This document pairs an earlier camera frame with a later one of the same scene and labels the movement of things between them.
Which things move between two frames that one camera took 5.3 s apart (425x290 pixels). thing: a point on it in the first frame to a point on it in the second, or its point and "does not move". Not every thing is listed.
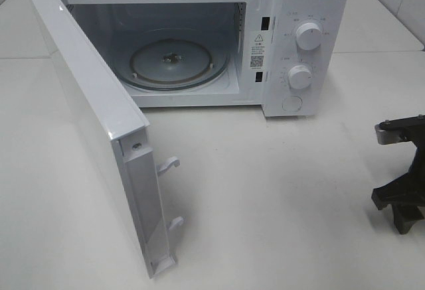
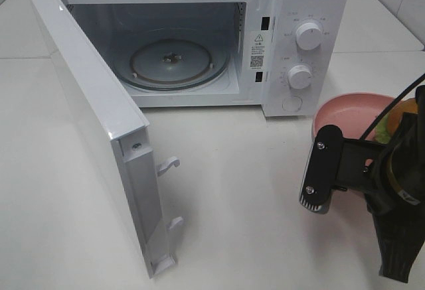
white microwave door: [119, 131] does not move
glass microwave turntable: [173, 59] does not move
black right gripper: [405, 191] to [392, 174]
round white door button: [292, 103] does not move
